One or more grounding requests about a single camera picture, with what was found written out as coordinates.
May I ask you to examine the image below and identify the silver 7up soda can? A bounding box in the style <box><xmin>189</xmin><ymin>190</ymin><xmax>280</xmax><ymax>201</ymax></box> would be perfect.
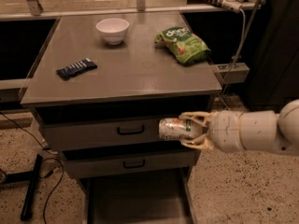
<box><xmin>159</xmin><ymin>118</ymin><xmax>203</xmax><ymax>140</ymax></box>

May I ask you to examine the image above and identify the dark cabinet at right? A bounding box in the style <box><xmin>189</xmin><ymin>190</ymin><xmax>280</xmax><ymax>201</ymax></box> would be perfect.
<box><xmin>244</xmin><ymin>0</ymin><xmax>299</xmax><ymax>111</ymax></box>

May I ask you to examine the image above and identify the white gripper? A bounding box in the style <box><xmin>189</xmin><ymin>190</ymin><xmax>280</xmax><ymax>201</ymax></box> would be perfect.
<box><xmin>178</xmin><ymin>110</ymin><xmax>243</xmax><ymax>153</ymax></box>

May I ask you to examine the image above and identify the grey drawer cabinet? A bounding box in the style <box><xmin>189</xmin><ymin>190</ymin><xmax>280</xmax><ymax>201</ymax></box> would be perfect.
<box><xmin>20</xmin><ymin>11</ymin><xmax>223</xmax><ymax>224</ymax></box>

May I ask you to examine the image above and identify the black floor cable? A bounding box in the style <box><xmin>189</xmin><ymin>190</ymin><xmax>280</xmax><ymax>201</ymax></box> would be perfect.
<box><xmin>0</xmin><ymin>110</ymin><xmax>65</xmax><ymax>224</ymax></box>

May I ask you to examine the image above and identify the white ceramic bowl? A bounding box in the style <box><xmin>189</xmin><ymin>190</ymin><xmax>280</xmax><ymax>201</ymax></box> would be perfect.
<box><xmin>96</xmin><ymin>18</ymin><xmax>130</xmax><ymax>45</ymax></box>

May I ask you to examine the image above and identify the grey side bracket shelf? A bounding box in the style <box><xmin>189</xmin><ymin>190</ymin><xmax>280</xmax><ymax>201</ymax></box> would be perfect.
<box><xmin>211</xmin><ymin>63</ymin><xmax>249</xmax><ymax>85</ymax></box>

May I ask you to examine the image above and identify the dark blue snack bar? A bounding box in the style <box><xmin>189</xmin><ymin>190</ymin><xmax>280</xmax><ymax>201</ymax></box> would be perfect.
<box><xmin>56</xmin><ymin>58</ymin><xmax>97</xmax><ymax>81</ymax></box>

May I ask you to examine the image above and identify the grey drawer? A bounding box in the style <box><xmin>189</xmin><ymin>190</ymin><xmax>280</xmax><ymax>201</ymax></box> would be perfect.
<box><xmin>64</xmin><ymin>148</ymin><xmax>199</xmax><ymax>179</ymax></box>
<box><xmin>36</xmin><ymin>114</ymin><xmax>214</xmax><ymax>152</ymax></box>

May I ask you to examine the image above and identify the bottom open drawer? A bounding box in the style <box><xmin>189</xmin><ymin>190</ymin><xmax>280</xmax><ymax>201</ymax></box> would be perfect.
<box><xmin>83</xmin><ymin>168</ymin><xmax>197</xmax><ymax>224</ymax></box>

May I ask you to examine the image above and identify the green chip bag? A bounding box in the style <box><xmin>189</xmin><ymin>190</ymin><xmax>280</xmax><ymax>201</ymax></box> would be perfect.
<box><xmin>154</xmin><ymin>26</ymin><xmax>211</xmax><ymax>66</ymax></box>

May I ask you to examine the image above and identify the top grey drawer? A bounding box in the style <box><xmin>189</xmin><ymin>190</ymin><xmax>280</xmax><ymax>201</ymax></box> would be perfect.
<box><xmin>36</xmin><ymin>114</ymin><xmax>214</xmax><ymax>152</ymax></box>

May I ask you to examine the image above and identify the white cable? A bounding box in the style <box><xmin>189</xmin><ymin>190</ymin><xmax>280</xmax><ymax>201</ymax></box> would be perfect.
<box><xmin>218</xmin><ymin>8</ymin><xmax>247</xmax><ymax>110</ymax></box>

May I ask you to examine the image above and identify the middle grey drawer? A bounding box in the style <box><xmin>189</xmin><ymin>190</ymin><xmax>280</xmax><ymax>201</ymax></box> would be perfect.
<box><xmin>64</xmin><ymin>148</ymin><xmax>199</xmax><ymax>179</ymax></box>

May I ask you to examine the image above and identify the black floor stand base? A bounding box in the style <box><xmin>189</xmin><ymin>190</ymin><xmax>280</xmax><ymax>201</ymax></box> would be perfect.
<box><xmin>0</xmin><ymin>154</ymin><xmax>43</xmax><ymax>221</ymax></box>

